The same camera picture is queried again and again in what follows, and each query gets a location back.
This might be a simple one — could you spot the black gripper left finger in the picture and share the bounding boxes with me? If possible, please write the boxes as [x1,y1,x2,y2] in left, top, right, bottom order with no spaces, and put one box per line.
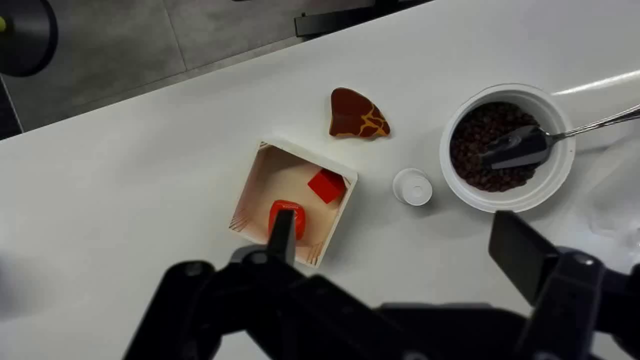
[121,209,381,360]

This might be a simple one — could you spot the brown coffee beans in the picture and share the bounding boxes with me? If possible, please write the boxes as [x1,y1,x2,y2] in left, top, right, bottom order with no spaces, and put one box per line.
[448,101,544,194]

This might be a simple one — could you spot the dark spoon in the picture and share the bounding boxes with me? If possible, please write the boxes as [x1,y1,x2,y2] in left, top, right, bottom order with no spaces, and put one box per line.
[477,106,640,173]

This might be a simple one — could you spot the red block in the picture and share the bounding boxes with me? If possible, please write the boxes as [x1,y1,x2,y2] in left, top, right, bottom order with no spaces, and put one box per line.
[306,167,349,206]

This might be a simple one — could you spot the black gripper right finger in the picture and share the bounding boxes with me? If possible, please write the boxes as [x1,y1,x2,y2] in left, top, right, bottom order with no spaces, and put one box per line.
[487,210,640,360]

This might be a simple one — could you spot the black round object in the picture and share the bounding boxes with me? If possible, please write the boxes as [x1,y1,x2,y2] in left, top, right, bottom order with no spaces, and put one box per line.
[0,0,59,79]

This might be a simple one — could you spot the small white cylinder cup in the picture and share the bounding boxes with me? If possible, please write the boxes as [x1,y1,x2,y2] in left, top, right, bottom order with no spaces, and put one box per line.
[389,167,436,209]

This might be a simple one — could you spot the white bowl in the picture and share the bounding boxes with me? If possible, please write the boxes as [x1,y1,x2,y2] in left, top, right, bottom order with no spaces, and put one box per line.
[438,81,577,216]

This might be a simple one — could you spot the black base cabinet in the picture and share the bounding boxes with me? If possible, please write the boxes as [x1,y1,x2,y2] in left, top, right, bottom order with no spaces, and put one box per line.
[292,0,431,40]

